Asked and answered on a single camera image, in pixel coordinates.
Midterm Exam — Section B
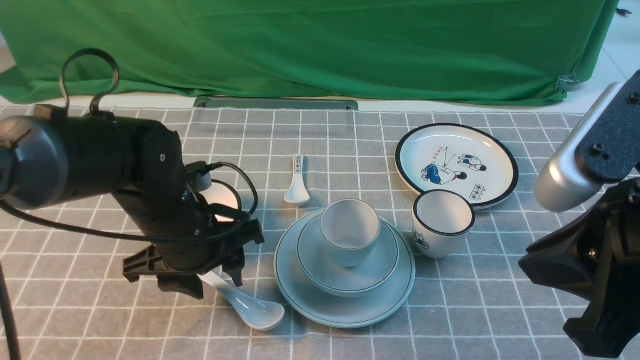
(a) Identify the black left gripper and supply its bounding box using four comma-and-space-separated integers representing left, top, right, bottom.
122, 219, 265, 300

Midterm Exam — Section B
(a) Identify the white ceramic spoon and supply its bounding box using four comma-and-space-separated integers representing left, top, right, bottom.
199, 272, 285, 332

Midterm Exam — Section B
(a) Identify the light blue bowl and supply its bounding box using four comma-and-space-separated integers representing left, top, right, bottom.
296, 215, 400, 297

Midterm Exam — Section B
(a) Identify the light blue cup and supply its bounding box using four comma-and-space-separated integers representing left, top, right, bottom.
319, 198, 381, 268

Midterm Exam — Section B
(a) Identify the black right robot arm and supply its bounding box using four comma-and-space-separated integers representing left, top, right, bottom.
518, 73, 640, 359

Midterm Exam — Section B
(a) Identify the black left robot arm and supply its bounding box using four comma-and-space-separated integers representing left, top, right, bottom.
1, 105, 265, 300

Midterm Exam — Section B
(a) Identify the small black-rimmed white bowl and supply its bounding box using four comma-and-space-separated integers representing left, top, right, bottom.
199, 178, 242, 210

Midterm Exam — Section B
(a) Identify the small patterned white spoon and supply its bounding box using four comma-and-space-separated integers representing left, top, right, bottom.
283, 153, 311, 207

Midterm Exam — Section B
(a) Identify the large light blue plate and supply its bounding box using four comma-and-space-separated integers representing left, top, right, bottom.
273, 210, 416, 329

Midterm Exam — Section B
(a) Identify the grey checked tablecloth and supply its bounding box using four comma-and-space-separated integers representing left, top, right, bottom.
1, 109, 602, 360

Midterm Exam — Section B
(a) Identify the black-rimmed white cup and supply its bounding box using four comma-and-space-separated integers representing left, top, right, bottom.
412, 189, 476, 260

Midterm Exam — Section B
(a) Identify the illustrated black-rimmed plate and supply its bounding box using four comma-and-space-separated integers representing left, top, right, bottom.
394, 123, 520, 210

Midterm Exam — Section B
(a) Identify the green backdrop cloth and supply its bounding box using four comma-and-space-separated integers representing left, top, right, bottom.
0, 0, 618, 107

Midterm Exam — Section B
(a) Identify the metal backdrop clip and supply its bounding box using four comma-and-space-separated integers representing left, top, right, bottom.
554, 73, 581, 92

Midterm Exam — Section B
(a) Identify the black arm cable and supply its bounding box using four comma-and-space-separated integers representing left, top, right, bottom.
0, 48, 259, 360

